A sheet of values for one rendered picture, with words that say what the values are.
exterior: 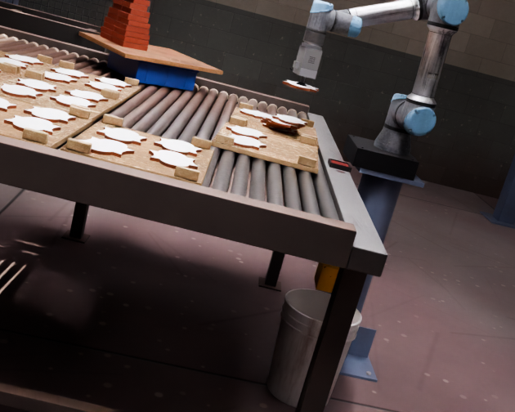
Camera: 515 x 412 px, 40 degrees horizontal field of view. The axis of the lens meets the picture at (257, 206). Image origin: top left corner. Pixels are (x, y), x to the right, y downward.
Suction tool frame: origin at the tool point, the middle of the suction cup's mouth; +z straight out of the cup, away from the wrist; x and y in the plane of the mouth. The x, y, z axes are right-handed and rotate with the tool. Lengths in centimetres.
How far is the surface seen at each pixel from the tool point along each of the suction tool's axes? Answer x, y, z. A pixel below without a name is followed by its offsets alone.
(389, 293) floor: 116, -90, 112
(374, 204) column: 45, -3, 39
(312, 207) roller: -18, 86, 20
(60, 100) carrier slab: -84, 26, 17
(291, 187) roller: -19, 70, 20
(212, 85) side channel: -11, -97, 19
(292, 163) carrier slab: -12, 45, 19
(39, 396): -76, 83, 85
